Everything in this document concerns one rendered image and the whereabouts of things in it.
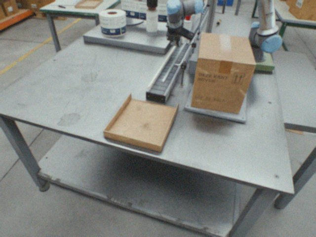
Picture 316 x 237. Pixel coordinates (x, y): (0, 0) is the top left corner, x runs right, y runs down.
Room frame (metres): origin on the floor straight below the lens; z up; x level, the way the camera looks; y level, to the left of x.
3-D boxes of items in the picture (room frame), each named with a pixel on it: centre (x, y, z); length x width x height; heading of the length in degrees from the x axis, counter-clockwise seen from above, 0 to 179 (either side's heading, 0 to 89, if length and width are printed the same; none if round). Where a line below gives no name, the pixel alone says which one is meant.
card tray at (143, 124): (0.77, 0.07, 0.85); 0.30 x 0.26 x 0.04; 163
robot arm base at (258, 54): (1.45, -0.64, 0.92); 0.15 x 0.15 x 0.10
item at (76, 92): (1.64, -0.09, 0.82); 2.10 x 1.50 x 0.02; 163
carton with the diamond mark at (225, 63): (1.00, -0.30, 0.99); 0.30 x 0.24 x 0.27; 170
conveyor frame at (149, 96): (1.73, -0.22, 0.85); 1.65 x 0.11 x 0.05; 163
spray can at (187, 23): (1.59, -0.18, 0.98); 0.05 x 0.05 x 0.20
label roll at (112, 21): (1.77, 0.38, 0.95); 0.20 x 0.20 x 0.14
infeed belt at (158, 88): (1.73, -0.22, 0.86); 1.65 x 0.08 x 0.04; 163
